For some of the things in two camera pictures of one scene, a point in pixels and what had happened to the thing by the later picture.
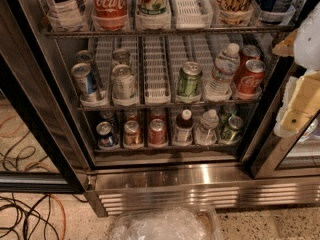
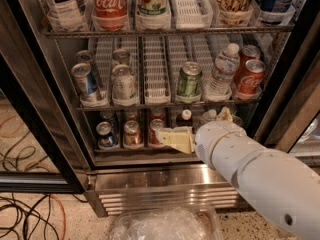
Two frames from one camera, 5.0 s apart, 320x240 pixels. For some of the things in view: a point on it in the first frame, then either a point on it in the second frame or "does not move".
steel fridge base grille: (143, 189) does not move
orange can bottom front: (132, 133) does not move
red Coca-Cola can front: (252, 78) does not move
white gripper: (309, 42) to (210, 140)
